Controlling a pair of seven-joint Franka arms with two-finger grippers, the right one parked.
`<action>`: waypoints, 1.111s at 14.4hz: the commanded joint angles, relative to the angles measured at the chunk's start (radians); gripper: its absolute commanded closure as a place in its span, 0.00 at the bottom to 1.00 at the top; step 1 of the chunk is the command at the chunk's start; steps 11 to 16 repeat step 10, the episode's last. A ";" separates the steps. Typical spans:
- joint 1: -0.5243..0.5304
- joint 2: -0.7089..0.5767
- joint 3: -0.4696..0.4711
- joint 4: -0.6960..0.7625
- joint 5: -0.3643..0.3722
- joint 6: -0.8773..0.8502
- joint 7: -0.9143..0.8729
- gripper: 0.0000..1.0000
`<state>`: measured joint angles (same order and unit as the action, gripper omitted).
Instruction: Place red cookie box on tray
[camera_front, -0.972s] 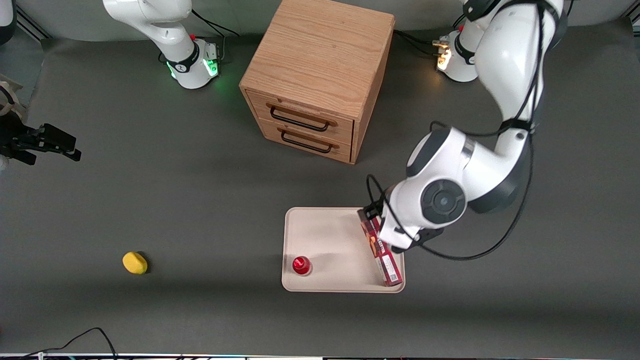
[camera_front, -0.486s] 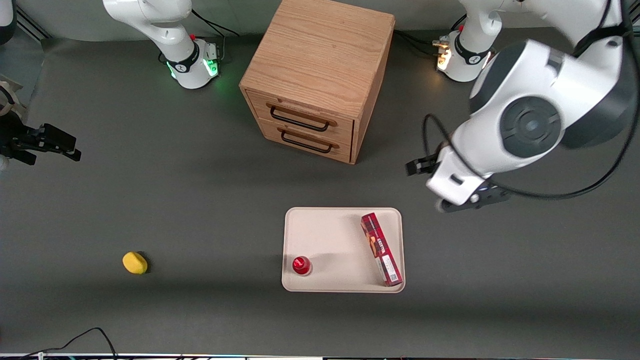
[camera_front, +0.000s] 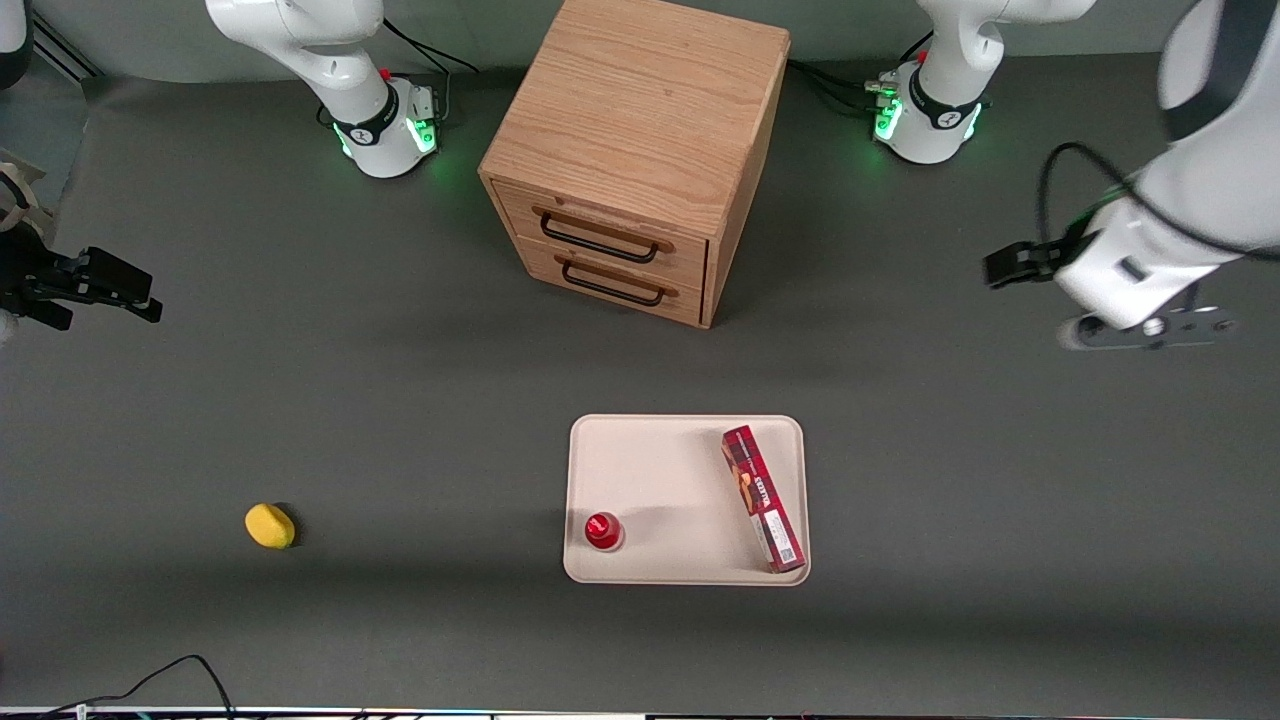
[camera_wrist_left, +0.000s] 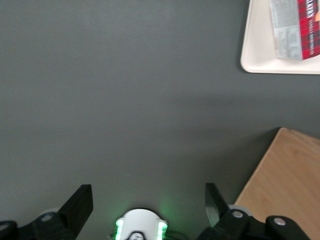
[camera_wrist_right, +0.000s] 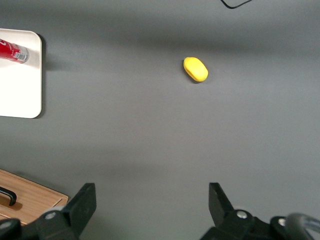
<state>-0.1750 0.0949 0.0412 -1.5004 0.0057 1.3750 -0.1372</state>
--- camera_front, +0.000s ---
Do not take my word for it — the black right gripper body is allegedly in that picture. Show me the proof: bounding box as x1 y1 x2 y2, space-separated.
0 232 61 319

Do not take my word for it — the red tartan cookie box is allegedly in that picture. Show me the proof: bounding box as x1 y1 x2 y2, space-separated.
721 425 807 574

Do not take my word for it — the white rectangular tray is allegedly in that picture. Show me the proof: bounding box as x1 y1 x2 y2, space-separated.
563 414 811 587

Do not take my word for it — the yellow lemon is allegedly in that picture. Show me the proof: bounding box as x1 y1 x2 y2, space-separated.
245 503 297 550

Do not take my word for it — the wooden drawer cabinet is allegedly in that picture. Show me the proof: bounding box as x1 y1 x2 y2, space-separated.
478 0 791 329

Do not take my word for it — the wooden drawer front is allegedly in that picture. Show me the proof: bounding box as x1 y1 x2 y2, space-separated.
490 180 711 289
513 236 708 327

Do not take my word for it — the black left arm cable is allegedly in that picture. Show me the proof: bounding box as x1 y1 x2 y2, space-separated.
1037 142 1280 263

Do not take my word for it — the black left base cable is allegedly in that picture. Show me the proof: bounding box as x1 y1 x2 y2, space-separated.
800 70 887 113
788 60 881 96

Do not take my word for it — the black base cable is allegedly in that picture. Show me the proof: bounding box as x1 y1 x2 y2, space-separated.
800 70 887 113
788 60 881 96
383 18 479 76

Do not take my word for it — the thin black table cable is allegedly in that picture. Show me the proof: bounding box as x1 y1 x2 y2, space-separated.
40 655 236 720

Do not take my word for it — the black right base cable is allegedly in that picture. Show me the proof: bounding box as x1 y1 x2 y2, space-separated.
383 18 479 76

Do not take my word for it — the black drawer handle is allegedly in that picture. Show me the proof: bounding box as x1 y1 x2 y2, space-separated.
562 258 666 307
540 208 661 265

